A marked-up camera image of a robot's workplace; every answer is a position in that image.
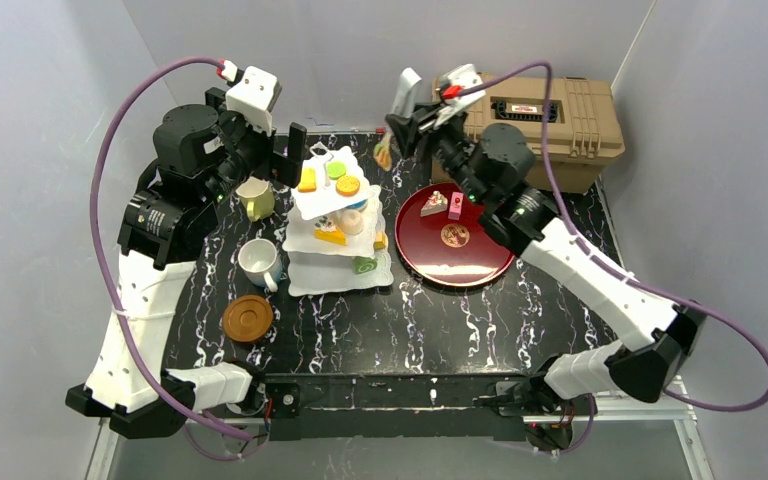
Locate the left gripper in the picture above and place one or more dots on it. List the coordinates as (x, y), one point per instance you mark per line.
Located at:
(275, 156)

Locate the brown wooden coaster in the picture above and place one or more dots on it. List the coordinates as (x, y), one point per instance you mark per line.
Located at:
(247, 318)

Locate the silver metal tongs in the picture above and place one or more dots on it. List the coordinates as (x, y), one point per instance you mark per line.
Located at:
(405, 97)

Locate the brown round cookie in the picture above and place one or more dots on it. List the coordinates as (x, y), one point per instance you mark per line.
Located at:
(455, 235)

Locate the yellow-green cup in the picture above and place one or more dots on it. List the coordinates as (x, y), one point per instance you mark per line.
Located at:
(257, 197)

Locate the white three-tier cake stand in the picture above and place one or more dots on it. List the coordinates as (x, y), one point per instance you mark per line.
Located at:
(320, 254)

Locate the orange rectangular biscuit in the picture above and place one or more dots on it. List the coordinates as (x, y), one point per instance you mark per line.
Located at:
(308, 180)

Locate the yellow triangular cake slice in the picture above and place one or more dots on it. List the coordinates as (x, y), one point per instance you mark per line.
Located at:
(382, 155)

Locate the green swirl roll cake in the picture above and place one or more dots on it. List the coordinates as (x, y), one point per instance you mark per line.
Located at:
(362, 265)

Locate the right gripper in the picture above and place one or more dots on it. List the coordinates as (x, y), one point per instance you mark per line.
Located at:
(414, 132)

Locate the red round tray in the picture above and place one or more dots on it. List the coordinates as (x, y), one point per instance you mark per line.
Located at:
(418, 242)

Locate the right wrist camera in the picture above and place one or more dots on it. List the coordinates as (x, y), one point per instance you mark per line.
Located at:
(458, 89)

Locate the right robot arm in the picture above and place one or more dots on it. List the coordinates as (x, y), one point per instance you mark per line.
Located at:
(654, 335)

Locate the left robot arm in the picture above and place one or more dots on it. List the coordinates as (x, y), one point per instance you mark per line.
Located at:
(203, 153)

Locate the white mug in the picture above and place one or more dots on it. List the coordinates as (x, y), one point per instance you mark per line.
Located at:
(261, 263)

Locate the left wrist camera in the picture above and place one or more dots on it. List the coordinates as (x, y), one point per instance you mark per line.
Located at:
(253, 93)

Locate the green round cookie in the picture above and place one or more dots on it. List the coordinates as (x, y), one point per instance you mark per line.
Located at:
(335, 169)

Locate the beige round macaron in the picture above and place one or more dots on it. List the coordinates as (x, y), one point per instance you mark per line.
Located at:
(351, 222)

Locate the pink cake block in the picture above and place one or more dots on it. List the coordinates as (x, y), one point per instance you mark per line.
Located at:
(455, 206)

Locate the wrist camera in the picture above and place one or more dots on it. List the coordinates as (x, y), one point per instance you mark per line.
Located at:
(458, 89)
(253, 93)

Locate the tan plastic toolbox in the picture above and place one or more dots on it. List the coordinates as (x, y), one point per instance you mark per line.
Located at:
(584, 135)

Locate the triangular sandwich cake slice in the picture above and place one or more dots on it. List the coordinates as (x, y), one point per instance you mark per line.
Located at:
(436, 203)

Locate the orange round cookie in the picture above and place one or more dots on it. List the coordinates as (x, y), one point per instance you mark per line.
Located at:
(348, 185)

